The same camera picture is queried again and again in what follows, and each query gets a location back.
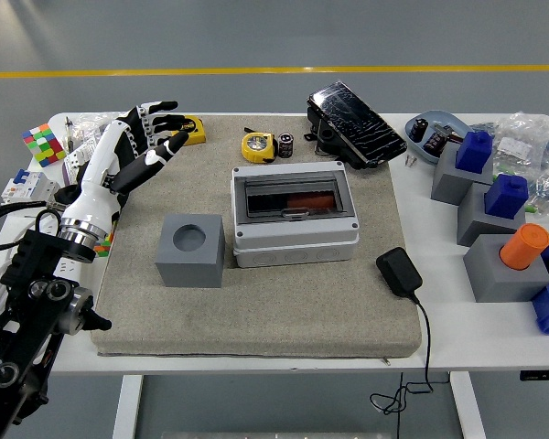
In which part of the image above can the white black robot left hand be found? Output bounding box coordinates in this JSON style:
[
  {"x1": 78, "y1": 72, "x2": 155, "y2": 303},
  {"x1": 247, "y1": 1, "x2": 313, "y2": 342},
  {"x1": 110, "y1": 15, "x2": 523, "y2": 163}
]
[{"x1": 59, "y1": 99, "x2": 189, "y2": 239}]

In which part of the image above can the smoky transparent box lid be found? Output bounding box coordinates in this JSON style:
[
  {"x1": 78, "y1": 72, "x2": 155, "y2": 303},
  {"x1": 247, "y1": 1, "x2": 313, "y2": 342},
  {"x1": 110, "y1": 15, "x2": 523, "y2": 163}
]
[{"x1": 242, "y1": 176, "x2": 349, "y2": 225}]

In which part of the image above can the grey electrical junction box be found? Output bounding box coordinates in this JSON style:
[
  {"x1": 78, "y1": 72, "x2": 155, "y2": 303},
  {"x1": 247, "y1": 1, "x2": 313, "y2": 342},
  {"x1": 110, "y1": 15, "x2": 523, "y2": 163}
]
[{"x1": 231, "y1": 160, "x2": 361, "y2": 270}]

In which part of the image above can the blue block battery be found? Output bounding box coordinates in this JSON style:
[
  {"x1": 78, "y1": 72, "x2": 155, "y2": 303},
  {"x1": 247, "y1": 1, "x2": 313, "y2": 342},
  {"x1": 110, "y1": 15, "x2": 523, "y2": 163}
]
[
  {"x1": 484, "y1": 173, "x2": 530, "y2": 219},
  {"x1": 454, "y1": 130, "x2": 494, "y2": 174}
]

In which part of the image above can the black cloth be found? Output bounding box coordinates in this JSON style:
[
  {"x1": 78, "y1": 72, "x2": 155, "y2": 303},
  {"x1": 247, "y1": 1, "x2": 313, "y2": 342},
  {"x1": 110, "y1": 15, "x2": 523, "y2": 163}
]
[{"x1": 54, "y1": 159, "x2": 132, "y2": 216}]

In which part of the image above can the clear plastic bag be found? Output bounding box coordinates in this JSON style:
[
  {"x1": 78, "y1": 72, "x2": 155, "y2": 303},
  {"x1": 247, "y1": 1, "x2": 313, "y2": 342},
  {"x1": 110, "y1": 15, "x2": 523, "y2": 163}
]
[{"x1": 70, "y1": 111, "x2": 134, "y2": 138}]

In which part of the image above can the large colourful puzzle cube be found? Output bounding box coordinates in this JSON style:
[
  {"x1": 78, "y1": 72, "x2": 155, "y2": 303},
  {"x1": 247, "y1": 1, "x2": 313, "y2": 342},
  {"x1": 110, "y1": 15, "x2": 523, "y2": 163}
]
[{"x1": 21, "y1": 123, "x2": 68, "y2": 168}]

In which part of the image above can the small colourful puzzle cube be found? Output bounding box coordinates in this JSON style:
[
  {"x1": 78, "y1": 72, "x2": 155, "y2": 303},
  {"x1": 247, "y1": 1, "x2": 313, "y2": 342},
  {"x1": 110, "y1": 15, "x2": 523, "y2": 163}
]
[{"x1": 93, "y1": 227, "x2": 116, "y2": 259}]

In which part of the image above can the white circuit breaker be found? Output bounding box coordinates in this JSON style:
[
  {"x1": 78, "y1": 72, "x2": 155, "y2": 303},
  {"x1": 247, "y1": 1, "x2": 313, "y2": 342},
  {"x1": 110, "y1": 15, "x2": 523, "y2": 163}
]
[{"x1": 0, "y1": 167, "x2": 61, "y2": 219}]

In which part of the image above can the white power strip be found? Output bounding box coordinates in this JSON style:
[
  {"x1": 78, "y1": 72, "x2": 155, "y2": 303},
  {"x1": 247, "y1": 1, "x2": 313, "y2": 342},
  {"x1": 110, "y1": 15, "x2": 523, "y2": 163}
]
[{"x1": 38, "y1": 210, "x2": 86, "y2": 287}]

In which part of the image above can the square yellow tape measure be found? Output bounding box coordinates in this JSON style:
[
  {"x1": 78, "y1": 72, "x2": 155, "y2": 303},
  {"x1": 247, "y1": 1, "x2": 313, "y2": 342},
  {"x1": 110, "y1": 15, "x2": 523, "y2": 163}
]
[{"x1": 178, "y1": 115, "x2": 208, "y2": 147}]

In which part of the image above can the grey block with round hole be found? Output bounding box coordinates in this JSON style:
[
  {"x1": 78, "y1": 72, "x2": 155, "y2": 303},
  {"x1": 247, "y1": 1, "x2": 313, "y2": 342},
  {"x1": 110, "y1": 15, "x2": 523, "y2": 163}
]
[{"x1": 154, "y1": 213, "x2": 224, "y2": 289}]

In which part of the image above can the round yellow tape measure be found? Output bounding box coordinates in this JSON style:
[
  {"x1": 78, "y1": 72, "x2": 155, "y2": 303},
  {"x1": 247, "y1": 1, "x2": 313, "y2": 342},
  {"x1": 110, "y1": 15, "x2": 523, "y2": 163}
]
[{"x1": 241, "y1": 131, "x2": 278, "y2": 164}]

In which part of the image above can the grey-brown mat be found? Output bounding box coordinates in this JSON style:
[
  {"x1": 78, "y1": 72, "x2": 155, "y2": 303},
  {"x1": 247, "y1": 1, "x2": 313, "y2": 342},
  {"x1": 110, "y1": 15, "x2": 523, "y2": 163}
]
[{"x1": 91, "y1": 112, "x2": 423, "y2": 359}]

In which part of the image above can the white table leg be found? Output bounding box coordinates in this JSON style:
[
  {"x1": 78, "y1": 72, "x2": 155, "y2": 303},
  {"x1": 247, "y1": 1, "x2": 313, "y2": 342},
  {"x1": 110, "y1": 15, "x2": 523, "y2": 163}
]
[
  {"x1": 112, "y1": 374, "x2": 144, "y2": 439},
  {"x1": 448, "y1": 370, "x2": 486, "y2": 439}
]

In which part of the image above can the black case with cracked glass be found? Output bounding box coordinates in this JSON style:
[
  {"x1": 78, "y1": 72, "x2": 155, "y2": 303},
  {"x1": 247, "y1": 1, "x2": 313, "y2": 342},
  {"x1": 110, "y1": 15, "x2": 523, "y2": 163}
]
[{"x1": 307, "y1": 80, "x2": 408, "y2": 170}]

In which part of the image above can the black power adapter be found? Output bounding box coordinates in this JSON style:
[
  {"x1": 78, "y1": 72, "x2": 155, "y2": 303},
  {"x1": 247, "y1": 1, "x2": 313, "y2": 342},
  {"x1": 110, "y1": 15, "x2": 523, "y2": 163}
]
[{"x1": 375, "y1": 247, "x2": 425, "y2": 298}]

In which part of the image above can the blue-grey oval dish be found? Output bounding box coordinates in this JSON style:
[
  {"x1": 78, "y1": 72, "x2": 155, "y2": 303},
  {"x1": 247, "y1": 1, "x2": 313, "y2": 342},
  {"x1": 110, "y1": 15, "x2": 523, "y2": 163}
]
[{"x1": 404, "y1": 109, "x2": 472, "y2": 166}]

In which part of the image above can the grey holder block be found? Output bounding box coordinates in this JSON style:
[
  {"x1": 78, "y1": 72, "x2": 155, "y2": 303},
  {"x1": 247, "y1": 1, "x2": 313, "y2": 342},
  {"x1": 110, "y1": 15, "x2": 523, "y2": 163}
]
[
  {"x1": 462, "y1": 233, "x2": 549, "y2": 304},
  {"x1": 430, "y1": 144, "x2": 495, "y2": 205},
  {"x1": 456, "y1": 181, "x2": 527, "y2": 248}
]

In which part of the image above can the small metal component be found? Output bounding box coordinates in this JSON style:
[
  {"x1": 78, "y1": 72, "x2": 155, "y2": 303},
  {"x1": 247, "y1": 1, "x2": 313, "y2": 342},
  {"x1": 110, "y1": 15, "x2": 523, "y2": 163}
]
[{"x1": 434, "y1": 122, "x2": 463, "y2": 143}]

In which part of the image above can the clear bag with white labels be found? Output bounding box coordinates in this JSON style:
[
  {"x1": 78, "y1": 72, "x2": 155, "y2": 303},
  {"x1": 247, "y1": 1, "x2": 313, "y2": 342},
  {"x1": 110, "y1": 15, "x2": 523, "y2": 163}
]
[{"x1": 468, "y1": 112, "x2": 549, "y2": 175}]

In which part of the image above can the black adapter cord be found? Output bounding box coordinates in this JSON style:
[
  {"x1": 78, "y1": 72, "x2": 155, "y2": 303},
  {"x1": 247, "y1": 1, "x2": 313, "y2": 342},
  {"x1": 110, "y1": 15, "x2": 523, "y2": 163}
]
[{"x1": 369, "y1": 294, "x2": 435, "y2": 416}]

